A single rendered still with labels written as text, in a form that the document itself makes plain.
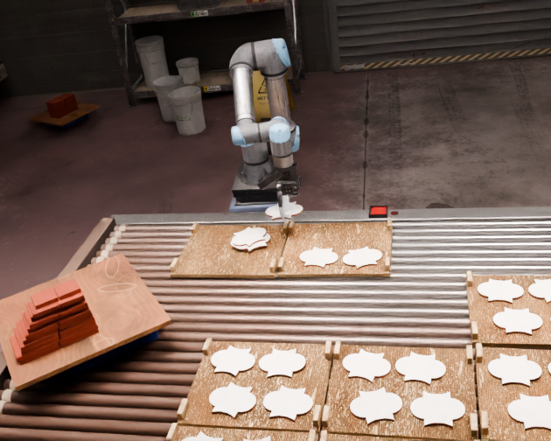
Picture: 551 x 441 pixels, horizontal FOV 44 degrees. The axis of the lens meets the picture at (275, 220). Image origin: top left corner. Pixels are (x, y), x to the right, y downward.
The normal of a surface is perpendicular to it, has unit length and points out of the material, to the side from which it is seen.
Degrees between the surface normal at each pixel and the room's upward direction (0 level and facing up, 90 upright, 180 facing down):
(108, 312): 0
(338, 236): 0
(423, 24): 86
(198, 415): 0
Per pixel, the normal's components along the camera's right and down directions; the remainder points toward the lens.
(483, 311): -0.13, -0.85
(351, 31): -0.18, 0.36
